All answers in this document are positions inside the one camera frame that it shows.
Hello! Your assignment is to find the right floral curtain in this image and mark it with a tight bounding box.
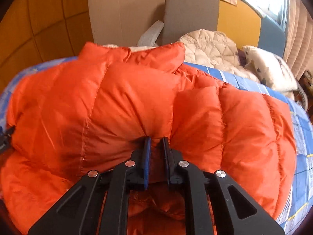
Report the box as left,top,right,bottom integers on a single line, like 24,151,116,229
283,0,312,79

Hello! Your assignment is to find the grey yellow blue headboard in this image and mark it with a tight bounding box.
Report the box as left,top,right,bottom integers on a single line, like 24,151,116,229
161,0,286,57

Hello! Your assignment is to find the blue plaid bed sheet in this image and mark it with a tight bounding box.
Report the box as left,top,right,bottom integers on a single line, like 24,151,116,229
0,56,313,235

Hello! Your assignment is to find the orange quilted down jacket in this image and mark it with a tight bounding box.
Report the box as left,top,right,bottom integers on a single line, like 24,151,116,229
0,41,298,235

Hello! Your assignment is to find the grey bed side rail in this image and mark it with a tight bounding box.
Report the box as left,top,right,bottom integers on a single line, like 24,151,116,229
137,20,165,47

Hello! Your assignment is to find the wooden wardrobe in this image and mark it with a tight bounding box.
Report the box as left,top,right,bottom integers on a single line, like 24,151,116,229
1,0,93,90

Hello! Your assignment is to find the white patterned pillow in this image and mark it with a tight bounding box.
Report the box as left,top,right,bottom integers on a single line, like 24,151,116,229
242,46,298,92

